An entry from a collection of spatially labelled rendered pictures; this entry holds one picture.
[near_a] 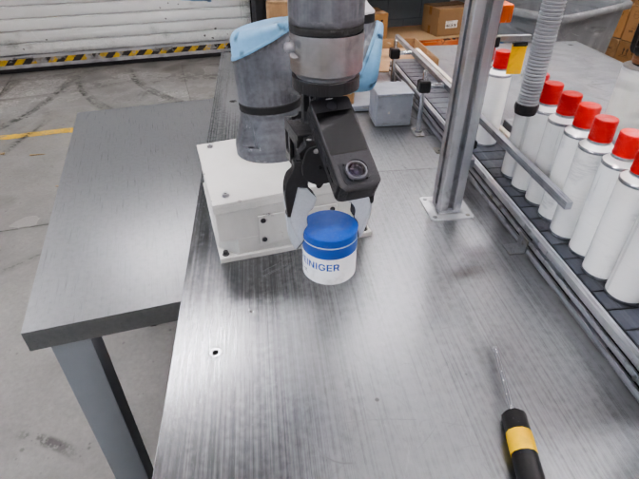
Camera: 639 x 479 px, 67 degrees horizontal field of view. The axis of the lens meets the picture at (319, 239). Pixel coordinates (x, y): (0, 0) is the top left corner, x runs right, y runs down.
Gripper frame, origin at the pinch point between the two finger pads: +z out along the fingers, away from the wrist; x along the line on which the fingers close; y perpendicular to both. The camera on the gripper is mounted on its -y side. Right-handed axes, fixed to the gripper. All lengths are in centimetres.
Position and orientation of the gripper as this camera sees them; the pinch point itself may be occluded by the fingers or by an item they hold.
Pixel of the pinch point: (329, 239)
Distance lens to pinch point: 60.3
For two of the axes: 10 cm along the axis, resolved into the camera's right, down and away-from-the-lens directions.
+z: 0.0, 8.0, 5.9
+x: -9.5, 1.8, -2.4
